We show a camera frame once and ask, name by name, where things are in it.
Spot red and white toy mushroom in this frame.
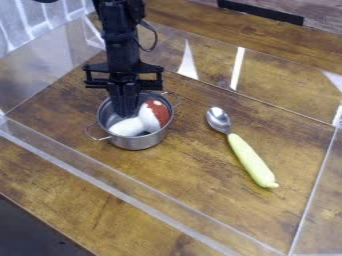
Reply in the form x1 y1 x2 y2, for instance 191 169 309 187
108 99 170 137

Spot small silver pot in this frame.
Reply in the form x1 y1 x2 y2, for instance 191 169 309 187
86 91 180 150

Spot spoon with yellow handle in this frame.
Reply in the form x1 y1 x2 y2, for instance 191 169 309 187
206 107 279 189

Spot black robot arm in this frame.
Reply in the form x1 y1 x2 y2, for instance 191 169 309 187
83 0 164 117

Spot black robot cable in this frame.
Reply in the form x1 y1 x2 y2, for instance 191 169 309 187
135 19 159 53

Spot black bar on table edge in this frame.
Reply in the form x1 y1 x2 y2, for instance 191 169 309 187
217 0 305 26

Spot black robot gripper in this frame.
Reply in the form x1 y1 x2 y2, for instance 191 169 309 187
83 41 164 117

